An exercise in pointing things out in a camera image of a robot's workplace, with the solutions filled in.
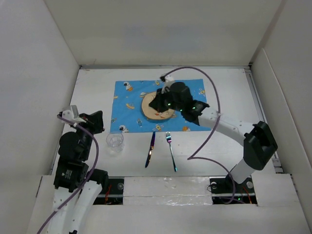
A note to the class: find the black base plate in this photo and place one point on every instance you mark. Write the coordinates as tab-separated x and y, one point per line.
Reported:
112	194
222	191

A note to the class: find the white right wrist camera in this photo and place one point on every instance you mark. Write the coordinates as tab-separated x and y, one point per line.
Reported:
167	80

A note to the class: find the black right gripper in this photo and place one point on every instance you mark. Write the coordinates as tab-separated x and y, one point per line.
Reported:
157	103

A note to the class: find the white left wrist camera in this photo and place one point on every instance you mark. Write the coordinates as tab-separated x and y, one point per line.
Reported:
70	115

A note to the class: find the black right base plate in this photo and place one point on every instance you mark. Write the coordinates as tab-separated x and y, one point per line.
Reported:
222	191

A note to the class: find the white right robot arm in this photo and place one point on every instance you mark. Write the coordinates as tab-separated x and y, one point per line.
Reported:
257	139

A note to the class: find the blue space-print cloth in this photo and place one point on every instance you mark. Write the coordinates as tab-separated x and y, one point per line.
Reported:
127	115

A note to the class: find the beige bird-pattern plate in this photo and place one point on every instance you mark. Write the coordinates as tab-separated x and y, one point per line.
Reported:
152	114

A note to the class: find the iridescent fork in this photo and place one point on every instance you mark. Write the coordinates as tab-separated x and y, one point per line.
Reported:
169	141

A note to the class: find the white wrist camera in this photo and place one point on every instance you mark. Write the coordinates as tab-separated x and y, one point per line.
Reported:
167	80
70	115

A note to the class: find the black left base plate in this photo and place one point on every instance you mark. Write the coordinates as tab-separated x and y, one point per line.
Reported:
112	194

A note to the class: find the iridescent knife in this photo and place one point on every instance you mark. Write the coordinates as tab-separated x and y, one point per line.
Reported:
152	143

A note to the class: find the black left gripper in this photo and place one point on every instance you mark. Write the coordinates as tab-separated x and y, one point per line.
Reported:
94	119

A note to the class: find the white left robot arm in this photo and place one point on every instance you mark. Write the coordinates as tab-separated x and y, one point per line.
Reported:
77	182

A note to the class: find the clear plastic cup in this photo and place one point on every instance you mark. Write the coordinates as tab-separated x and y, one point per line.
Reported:
115	142

